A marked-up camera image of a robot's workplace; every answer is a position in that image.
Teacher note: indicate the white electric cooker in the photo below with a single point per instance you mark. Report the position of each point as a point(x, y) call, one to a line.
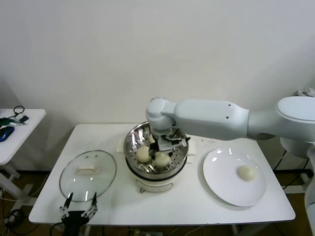
point(152, 184)

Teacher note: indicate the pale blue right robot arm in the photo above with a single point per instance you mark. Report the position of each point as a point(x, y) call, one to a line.
point(209, 118)

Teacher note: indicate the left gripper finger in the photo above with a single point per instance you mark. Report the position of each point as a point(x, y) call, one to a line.
point(68, 201)
point(94, 201)

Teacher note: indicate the white side table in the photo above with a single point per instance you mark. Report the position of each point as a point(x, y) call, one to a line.
point(29, 127)

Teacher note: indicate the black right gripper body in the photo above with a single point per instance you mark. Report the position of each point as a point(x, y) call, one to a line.
point(155, 144)

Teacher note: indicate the grey crumpled item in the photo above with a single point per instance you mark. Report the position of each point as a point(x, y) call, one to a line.
point(306, 92)

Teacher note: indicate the small black gadget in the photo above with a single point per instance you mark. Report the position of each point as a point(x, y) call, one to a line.
point(23, 119)

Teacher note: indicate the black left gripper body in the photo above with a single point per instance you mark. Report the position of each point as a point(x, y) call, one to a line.
point(73, 218)

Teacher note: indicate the blue computer mouse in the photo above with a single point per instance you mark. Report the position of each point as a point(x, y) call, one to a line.
point(5, 133)

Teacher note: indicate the white round plate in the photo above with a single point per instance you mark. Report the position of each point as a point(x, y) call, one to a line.
point(221, 177)

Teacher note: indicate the white steamed baozi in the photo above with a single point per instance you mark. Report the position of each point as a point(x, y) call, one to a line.
point(246, 172)
point(143, 154)
point(150, 139)
point(161, 159)

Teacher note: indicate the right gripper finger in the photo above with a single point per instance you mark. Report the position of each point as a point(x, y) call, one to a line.
point(153, 150)

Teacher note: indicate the stainless steel steamer basket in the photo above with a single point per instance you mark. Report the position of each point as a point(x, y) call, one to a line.
point(131, 141)

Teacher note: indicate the brown crumbs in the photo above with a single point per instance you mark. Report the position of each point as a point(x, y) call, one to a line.
point(211, 141)

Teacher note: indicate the white power strip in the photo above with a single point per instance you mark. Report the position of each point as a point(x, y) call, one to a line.
point(147, 233)

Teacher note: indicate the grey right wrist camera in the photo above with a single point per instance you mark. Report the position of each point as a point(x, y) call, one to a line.
point(171, 143)

